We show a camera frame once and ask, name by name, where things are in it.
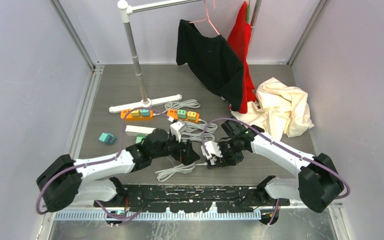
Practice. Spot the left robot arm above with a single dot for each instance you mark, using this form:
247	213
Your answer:
69	180

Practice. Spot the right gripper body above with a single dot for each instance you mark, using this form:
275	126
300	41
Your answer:
228	148

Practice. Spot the red garment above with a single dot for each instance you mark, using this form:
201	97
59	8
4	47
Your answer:
239	40

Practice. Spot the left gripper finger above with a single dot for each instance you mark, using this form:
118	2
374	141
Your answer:
184	160
190	152

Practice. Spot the orange power strip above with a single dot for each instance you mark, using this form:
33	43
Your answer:
173	114
125	115

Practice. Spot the yellow charger on orange strip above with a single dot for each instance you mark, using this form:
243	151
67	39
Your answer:
191	116

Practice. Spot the black shirt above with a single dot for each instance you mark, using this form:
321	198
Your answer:
212	61

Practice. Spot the orange power strip left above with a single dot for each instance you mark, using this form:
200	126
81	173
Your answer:
125	115

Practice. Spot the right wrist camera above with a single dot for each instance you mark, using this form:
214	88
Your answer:
212	153

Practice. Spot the silver clothes rack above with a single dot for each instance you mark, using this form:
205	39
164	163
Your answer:
126	10

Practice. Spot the teal USB charger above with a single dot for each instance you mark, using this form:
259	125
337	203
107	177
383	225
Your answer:
112	139
102	137

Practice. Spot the pink hanger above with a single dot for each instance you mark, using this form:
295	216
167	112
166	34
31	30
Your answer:
206	19

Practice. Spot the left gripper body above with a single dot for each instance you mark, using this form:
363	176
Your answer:
172	147

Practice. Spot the green charger on orange strip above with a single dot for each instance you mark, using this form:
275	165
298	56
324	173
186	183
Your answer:
181	114

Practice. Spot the white power strip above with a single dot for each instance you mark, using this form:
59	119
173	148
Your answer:
133	130

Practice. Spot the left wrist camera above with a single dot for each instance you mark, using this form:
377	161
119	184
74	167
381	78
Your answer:
176	129

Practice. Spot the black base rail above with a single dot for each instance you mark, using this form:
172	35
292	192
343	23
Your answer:
190	198

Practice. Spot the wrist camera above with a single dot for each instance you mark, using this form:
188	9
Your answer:
176	129
212	153

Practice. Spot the orange power strip right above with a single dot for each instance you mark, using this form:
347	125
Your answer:
173	114

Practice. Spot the teal charger left strip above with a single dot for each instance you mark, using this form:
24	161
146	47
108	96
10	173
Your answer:
145	113

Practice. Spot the green charger on white strip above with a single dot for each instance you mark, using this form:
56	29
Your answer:
139	138

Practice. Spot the yellow charger left strip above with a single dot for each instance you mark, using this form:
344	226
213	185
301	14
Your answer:
135	114

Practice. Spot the cream cloth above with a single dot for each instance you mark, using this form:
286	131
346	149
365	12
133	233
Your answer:
279	110

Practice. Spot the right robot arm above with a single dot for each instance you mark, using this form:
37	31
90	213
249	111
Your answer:
315	181

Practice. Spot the black power strip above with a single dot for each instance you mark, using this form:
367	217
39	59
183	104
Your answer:
220	162

